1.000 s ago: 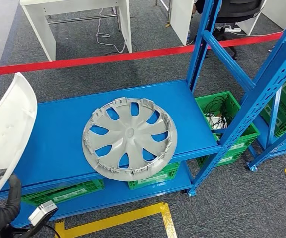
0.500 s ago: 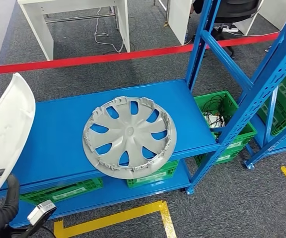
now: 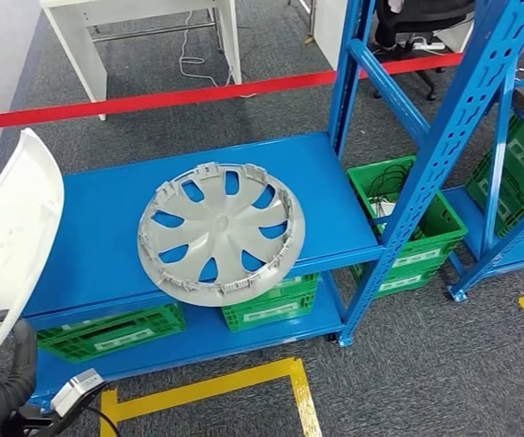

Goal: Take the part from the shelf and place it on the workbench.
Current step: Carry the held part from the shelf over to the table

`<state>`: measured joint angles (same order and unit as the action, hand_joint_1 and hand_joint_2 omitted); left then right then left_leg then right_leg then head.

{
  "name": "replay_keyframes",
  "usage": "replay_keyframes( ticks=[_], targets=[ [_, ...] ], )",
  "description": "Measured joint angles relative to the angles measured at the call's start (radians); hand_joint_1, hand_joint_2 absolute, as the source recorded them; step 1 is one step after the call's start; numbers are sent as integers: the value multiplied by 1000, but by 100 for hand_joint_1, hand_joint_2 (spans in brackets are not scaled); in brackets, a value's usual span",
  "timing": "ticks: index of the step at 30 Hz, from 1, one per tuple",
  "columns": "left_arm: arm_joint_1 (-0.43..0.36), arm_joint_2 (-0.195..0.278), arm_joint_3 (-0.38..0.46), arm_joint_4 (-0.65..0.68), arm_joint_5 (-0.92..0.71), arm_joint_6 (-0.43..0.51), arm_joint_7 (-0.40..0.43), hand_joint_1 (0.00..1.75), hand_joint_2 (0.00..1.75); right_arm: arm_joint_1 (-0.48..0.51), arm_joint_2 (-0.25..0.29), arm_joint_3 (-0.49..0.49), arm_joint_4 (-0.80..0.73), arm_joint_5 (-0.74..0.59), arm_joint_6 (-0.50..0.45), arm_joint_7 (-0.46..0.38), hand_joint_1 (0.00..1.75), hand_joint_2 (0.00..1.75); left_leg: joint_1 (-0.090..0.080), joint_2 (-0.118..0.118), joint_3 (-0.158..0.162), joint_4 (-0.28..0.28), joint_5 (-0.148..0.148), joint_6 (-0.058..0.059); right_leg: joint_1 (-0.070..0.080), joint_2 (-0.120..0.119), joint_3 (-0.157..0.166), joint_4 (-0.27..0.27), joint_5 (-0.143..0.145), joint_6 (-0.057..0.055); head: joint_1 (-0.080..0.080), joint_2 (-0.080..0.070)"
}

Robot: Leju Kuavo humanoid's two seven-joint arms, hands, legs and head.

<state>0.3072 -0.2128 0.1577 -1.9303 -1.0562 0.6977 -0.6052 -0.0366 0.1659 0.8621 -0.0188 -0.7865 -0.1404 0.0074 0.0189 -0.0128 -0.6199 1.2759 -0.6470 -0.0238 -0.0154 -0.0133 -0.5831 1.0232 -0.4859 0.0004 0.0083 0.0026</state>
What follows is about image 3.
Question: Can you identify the black cable bundle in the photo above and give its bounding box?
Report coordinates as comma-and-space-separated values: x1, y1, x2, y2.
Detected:
365, 161, 413, 209

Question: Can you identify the black office chair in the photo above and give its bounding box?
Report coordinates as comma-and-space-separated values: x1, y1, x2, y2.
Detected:
371, 0, 477, 102

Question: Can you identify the white desk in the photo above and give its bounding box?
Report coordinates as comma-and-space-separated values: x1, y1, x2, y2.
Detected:
39, 0, 243, 122

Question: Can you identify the grey wheel cover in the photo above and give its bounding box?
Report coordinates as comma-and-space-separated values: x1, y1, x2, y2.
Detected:
136, 161, 306, 309

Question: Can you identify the white curved panel part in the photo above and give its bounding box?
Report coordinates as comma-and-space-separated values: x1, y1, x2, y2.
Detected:
0, 127, 65, 366

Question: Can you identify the white cabinet panel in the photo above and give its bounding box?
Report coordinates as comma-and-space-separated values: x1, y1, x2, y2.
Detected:
312, 0, 350, 70

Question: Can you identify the white power strip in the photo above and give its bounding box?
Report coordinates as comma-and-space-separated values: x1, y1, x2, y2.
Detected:
411, 37, 447, 53

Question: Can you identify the blue metal shelf rack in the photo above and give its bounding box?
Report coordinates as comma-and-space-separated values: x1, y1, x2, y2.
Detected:
0, 0, 524, 414
441, 60, 524, 304

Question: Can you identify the white floor cable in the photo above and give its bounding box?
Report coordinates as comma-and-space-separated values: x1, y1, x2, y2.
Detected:
179, 10, 257, 99

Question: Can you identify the red barrier tape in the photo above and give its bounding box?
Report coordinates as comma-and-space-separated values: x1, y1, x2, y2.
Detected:
0, 35, 524, 133

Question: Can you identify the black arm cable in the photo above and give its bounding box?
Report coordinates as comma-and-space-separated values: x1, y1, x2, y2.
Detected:
84, 405, 122, 437

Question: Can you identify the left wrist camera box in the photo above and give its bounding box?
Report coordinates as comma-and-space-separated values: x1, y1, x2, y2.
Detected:
16, 368, 108, 437

